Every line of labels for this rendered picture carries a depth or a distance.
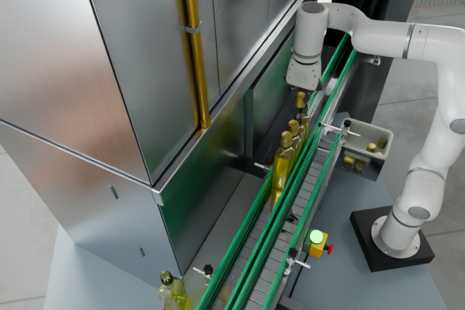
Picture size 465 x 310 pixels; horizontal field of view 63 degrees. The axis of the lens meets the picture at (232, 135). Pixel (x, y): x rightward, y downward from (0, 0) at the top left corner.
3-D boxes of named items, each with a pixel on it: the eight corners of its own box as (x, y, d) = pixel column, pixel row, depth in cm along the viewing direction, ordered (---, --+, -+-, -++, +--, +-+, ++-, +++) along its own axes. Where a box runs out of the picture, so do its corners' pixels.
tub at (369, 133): (341, 129, 181) (344, 115, 175) (389, 144, 174) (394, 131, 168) (330, 154, 171) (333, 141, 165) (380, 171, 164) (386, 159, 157)
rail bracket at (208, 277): (199, 272, 124) (195, 254, 114) (217, 281, 122) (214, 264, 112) (193, 283, 122) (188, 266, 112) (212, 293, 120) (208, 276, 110)
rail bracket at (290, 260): (288, 261, 126) (291, 243, 116) (308, 271, 123) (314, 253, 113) (283, 272, 123) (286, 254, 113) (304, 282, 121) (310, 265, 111)
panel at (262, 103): (320, 33, 196) (331, -33, 170) (326, 34, 195) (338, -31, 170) (245, 156, 143) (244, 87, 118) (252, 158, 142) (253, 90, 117)
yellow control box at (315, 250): (307, 236, 145) (310, 226, 140) (326, 243, 143) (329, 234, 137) (301, 251, 141) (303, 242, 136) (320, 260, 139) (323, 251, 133)
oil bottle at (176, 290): (174, 297, 119) (160, 262, 99) (191, 303, 117) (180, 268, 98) (167, 315, 115) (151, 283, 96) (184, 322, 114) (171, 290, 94)
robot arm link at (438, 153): (398, 201, 132) (407, 167, 142) (436, 213, 128) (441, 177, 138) (444, 89, 96) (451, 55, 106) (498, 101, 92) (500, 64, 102)
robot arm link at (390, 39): (421, 3, 101) (310, -5, 113) (410, 34, 91) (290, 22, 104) (414, 33, 107) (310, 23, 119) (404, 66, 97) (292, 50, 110)
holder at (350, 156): (327, 136, 189) (333, 115, 177) (384, 155, 180) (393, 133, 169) (316, 161, 179) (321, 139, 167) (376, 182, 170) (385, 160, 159)
